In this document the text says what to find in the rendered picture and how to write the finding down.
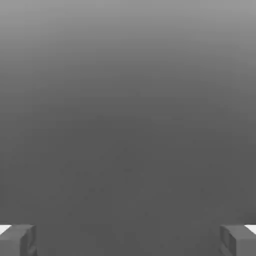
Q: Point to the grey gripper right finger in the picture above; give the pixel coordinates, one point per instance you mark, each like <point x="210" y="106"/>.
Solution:
<point x="240" y="242"/>

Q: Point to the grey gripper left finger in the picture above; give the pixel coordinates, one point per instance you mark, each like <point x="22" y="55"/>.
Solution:
<point x="14" y="242"/>

